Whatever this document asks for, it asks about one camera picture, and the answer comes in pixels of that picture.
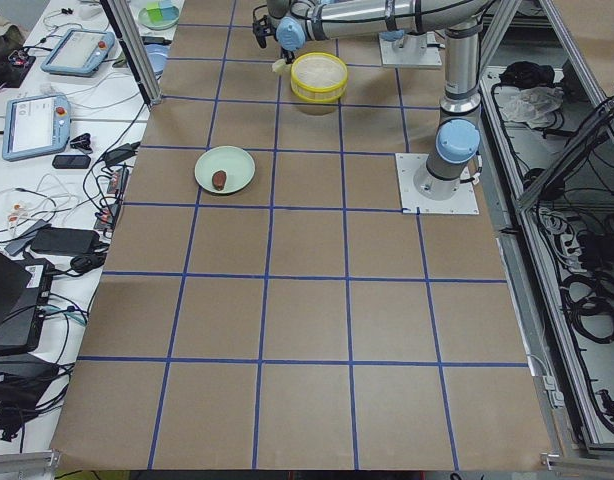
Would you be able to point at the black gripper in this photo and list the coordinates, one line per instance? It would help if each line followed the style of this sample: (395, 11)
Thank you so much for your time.
(287, 54)

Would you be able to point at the white steamed bun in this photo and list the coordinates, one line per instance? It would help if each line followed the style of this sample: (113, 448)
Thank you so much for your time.
(281, 67)

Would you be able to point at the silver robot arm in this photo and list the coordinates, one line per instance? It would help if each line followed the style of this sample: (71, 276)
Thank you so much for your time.
(415, 34)

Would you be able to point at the yellow-rimmed bamboo steamer near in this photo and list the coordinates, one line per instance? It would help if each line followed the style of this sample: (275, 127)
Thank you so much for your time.
(318, 77)

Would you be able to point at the light green plate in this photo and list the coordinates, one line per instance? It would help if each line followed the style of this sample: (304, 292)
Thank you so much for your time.
(236, 162)

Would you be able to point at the blue plate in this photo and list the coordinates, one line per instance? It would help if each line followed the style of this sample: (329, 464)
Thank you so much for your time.
(157, 55)

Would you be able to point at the green bowl with blocks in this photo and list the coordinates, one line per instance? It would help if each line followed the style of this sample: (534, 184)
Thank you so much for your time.
(159, 15)

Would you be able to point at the brown steamed bun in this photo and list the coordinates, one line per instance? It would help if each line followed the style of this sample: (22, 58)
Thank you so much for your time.
(219, 179)

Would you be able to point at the teach pendant far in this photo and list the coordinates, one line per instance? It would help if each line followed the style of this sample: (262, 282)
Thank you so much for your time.
(79, 53)

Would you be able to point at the teach pendant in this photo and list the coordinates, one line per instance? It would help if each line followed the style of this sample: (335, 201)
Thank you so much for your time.
(36, 126)
(79, 53)

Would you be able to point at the white crumpled cloth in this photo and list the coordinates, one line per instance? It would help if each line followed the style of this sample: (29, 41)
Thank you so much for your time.
(535, 107)

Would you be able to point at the black smartphone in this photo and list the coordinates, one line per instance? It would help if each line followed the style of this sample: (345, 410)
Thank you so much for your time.
(71, 162)

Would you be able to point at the teach pendant near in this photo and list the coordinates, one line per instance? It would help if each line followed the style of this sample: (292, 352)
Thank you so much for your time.
(36, 126)

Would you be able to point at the black power adapter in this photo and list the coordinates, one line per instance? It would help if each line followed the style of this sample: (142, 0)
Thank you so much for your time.
(64, 241)

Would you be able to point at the black laptop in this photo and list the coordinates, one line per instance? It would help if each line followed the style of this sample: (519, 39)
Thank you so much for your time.
(25, 286)

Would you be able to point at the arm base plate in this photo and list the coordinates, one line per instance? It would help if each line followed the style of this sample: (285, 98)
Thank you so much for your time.
(467, 200)
(410, 51)

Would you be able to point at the aluminium frame post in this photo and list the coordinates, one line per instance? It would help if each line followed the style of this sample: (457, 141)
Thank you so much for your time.
(127, 33)

